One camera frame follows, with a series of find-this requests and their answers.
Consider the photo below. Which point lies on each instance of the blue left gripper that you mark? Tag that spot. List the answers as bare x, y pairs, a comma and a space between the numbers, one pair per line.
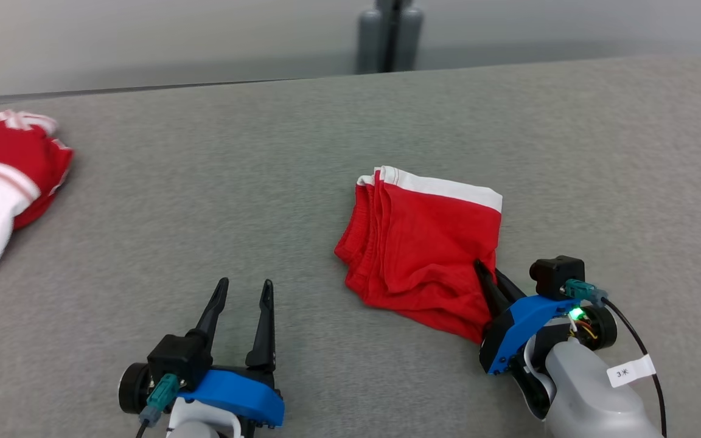
235, 395

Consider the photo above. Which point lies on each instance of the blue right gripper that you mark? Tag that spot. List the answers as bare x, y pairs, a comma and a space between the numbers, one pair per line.
521, 328

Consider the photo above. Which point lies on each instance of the red shorts with white waistband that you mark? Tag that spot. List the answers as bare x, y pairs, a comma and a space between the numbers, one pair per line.
423, 243

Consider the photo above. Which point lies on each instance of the red and white jersey shirt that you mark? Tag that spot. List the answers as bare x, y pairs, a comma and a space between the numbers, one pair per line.
16, 158

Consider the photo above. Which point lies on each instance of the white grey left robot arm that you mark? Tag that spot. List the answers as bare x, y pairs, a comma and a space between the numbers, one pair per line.
195, 432

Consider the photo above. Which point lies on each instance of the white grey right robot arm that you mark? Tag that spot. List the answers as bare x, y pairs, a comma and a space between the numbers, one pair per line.
588, 401

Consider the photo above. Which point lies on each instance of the grey fabric covered platform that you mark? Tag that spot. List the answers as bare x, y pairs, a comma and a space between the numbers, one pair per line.
265, 201

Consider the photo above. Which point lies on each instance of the white paper label tag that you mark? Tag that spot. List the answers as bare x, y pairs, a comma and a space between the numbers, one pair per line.
630, 371

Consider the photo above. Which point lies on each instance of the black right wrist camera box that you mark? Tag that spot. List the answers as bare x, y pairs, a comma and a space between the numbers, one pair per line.
554, 274

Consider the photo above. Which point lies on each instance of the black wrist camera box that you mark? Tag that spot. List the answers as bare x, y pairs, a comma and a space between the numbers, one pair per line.
177, 359
554, 274

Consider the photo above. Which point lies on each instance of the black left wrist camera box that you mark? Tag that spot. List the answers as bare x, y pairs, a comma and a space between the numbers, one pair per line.
177, 359

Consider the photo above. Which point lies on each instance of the teal right camera connector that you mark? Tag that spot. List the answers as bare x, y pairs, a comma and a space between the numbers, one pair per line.
585, 291

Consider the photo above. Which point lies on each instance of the teal camera connector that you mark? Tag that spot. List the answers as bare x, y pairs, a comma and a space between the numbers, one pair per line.
585, 291
162, 395

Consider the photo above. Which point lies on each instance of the teal left camera connector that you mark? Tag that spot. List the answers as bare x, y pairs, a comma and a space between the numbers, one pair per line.
162, 395

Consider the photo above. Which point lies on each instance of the grey partition post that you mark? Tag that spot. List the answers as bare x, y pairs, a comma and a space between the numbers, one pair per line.
370, 42

